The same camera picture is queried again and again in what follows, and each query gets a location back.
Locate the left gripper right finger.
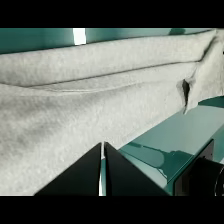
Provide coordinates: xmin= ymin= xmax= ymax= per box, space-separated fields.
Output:
xmin=105 ymin=142 xmax=170 ymax=197

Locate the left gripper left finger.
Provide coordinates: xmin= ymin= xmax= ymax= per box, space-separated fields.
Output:
xmin=34 ymin=142 xmax=102 ymax=197

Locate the light grey shirt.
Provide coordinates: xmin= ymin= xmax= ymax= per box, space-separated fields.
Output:
xmin=0 ymin=29 xmax=224 ymax=197

